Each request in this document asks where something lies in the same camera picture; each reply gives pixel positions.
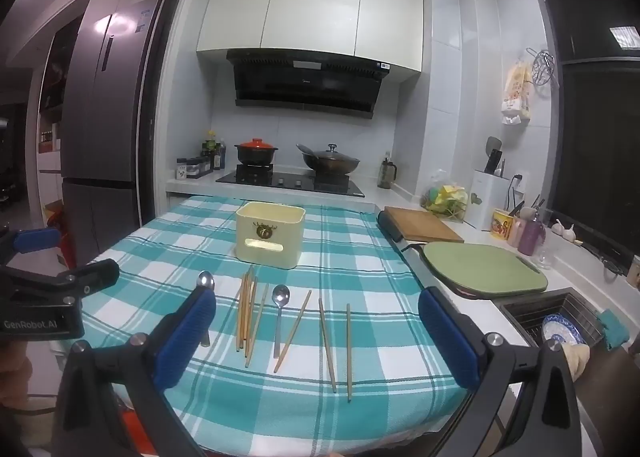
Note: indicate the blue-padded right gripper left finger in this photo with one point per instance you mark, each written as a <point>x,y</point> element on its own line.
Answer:
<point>88,420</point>

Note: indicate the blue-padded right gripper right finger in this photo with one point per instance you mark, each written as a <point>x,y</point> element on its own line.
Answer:
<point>545,420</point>

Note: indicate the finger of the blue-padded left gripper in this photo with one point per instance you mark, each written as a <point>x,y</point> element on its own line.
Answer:
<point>13,241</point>
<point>85,279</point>

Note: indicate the steel spoon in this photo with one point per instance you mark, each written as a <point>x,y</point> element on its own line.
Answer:
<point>280,297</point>
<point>206,279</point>

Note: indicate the kitchen sink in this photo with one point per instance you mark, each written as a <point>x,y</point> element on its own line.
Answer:
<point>558,312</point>

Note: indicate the blue patterned bowl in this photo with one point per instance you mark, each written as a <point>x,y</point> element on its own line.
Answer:
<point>557,327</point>

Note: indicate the teal dish cloth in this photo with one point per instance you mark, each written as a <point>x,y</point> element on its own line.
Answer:
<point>614,331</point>

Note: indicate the green cutting board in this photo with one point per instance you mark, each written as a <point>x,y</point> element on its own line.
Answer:
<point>482,271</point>

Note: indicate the white spice jar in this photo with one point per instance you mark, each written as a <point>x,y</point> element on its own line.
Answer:
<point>181,169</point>

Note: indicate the purple cup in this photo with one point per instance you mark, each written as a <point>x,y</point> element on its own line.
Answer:
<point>533,236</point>

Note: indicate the pink cup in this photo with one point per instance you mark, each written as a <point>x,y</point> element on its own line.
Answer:
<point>517,230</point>

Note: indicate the yellow red tin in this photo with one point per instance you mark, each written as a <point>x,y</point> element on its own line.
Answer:
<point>501,224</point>

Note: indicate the cream utensil holder box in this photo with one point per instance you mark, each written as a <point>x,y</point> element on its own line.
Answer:
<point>269,234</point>

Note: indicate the teal white checkered tablecloth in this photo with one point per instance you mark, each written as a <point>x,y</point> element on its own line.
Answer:
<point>401,385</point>

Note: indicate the sauce bottles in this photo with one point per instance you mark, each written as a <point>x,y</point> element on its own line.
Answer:
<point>215,149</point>

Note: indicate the wooden cutting board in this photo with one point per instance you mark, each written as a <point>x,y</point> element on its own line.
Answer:
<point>416,226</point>

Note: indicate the white knife block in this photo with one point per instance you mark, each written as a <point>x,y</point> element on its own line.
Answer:
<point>487,193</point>

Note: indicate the grey refrigerator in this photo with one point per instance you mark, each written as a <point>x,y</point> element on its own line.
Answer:
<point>99,129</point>

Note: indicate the bag of colourful sponges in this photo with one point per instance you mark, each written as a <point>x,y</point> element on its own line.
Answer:
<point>445,200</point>

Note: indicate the black gas stove top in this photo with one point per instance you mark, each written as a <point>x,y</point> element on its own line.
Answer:
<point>309,181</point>

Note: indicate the black griddle under board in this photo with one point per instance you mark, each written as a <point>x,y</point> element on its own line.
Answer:
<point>414,256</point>

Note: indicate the black pot orange lid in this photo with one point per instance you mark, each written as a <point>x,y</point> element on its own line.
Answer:
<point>255,153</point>

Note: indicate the black wok glass lid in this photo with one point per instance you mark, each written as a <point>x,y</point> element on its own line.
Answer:
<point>329,161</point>

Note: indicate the hanging noodle package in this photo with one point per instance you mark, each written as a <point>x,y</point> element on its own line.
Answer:
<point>515,102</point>

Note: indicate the black range hood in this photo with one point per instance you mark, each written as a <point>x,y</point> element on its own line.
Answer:
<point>307,80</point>

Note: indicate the white upper cabinets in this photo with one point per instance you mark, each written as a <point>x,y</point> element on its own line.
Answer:
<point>388,31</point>

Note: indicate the dark window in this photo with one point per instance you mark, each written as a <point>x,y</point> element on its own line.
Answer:
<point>595,185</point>

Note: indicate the glass jug with handle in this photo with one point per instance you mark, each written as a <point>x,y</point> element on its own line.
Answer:
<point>387,174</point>

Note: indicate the hanging wire whisk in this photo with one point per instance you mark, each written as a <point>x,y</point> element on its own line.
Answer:
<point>542,68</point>

